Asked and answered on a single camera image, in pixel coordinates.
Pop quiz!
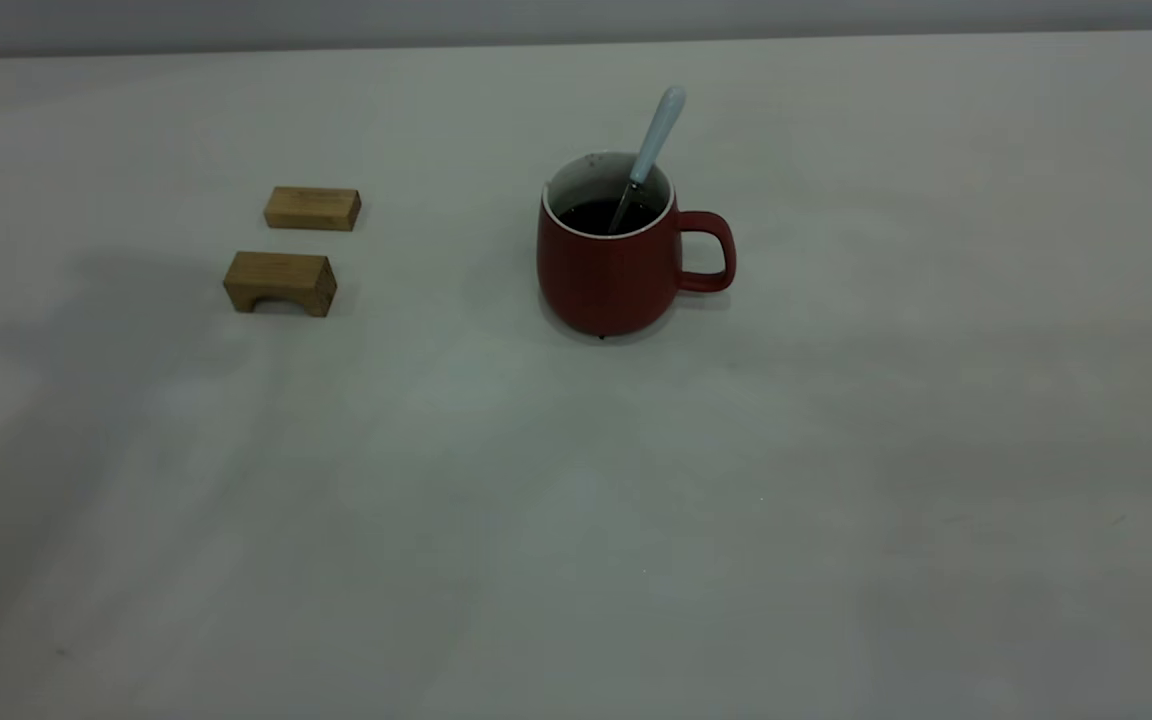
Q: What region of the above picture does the spoon with light blue handle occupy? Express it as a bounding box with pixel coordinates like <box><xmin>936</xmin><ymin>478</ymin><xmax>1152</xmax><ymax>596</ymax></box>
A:
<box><xmin>608</xmin><ymin>85</ymin><xmax>688</xmax><ymax>236</ymax></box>

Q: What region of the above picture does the red ceramic mug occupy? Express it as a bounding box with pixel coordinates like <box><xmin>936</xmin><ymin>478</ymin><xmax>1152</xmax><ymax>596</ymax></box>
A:
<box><xmin>536</xmin><ymin>150</ymin><xmax>738</xmax><ymax>339</ymax></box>

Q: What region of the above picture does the arched wooden block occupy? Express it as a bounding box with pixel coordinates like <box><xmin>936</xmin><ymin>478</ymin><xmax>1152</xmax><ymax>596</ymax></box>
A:
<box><xmin>223</xmin><ymin>250</ymin><xmax>338</xmax><ymax>319</ymax></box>

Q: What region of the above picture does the flat rectangular wooden block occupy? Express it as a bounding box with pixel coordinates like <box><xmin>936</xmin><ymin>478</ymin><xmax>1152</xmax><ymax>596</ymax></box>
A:
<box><xmin>264</xmin><ymin>186</ymin><xmax>363</xmax><ymax>233</ymax></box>

